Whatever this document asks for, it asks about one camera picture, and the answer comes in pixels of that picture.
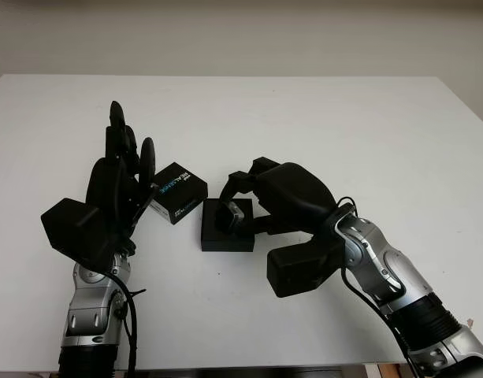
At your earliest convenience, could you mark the small silver black camera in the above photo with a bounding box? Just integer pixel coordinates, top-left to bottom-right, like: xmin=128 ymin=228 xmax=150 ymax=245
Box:
xmin=217 ymin=201 xmax=246 ymax=236

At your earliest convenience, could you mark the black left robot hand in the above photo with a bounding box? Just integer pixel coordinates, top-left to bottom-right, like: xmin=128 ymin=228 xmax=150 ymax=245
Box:
xmin=85 ymin=101 xmax=159 ymax=258

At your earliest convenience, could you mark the black RealSense box lid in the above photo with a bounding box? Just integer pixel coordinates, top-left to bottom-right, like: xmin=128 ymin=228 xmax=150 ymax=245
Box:
xmin=148 ymin=160 xmax=210 ymax=225

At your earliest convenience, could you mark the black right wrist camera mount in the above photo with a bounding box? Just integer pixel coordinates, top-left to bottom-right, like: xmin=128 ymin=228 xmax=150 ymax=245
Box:
xmin=266 ymin=235 xmax=345 ymax=299

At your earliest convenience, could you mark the black box base with insert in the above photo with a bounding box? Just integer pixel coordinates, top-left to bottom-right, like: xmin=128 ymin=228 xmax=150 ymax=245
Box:
xmin=200 ymin=198 xmax=256 ymax=253

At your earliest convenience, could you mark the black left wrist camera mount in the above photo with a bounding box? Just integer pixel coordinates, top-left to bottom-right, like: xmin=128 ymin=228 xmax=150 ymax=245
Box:
xmin=40 ymin=198 xmax=117 ymax=273

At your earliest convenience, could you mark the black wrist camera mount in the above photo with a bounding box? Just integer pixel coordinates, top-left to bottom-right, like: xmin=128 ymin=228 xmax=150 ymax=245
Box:
xmin=40 ymin=198 xmax=117 ymax=273
xmin=266 ymin=235 xmax=345 ymax=299

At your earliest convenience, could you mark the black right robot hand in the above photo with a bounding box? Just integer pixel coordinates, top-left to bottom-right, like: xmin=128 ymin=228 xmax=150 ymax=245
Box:
xmin=219 ymin=156 xmax=340 ymax=242

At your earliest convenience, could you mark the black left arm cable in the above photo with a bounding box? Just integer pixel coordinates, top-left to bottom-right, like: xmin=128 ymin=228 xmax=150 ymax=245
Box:
xmin=105 ymin=271 xmax=147 ymax=378

